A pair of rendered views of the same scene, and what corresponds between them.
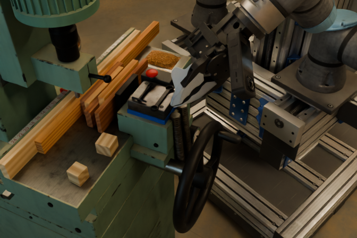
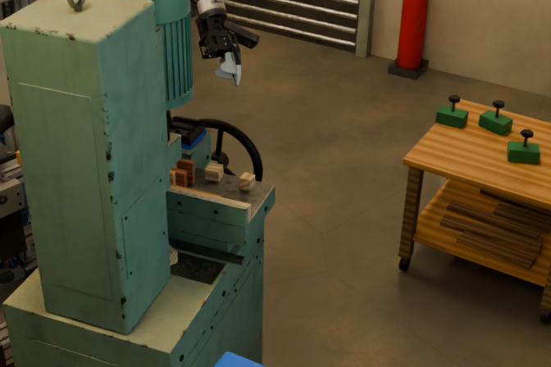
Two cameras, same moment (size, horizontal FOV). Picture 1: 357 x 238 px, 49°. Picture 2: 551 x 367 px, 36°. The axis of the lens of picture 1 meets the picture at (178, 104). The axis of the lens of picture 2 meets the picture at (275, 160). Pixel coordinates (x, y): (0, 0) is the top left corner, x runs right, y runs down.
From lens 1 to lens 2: 223 cm
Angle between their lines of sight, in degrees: 73
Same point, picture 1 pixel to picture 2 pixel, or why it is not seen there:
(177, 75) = (226, 66)
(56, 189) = (259, 196)
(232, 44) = (231, 26)
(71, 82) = (177, 151)
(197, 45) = (219, 43)
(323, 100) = not seen: hidden behind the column
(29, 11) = (188, 88)
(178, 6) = not seen: outside the picture
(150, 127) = (204, 143)
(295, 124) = not seen: hidden behind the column
